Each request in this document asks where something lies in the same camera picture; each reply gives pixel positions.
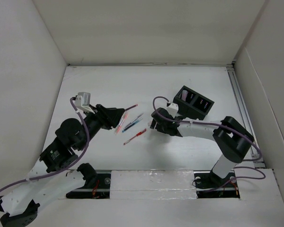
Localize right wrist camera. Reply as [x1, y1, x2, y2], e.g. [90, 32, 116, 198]
[166, 102, 178, 118]

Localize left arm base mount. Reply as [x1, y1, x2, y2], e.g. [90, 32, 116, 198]
[65, 171, 111, 200]

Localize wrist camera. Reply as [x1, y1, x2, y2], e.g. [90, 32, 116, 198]
[166, 102, 178, 118]
[74, 92, 93, 113]

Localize aluminium rail right side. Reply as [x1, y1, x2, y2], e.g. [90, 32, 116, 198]
[226, 64, 266, 169]

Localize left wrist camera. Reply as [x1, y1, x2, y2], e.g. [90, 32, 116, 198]
[74, 92, 93, 113]

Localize blue pen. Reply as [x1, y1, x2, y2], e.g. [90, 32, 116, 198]
[122, 118, 142, 133]

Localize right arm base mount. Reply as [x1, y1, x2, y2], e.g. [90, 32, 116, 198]
[192, 171, 240, 199]

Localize red gel pen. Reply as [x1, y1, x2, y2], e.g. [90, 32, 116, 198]
[123, 128, 147, 145]

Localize black two-compartment organizer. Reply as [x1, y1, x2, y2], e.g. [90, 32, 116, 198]
[173, 86, 214, 120]

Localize maroon pen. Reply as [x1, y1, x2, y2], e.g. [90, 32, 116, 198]
[125, 104, 138, 111]

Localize pink red pen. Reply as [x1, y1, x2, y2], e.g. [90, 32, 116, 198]
[115, 111, 128, 135]

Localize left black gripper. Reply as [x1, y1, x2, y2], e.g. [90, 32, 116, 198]
[78, 103, 124, 150]

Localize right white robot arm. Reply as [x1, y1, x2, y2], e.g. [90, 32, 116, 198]
[150, 108, 254, 189]

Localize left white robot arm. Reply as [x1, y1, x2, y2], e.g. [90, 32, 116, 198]
[0, 104, 125, 227]

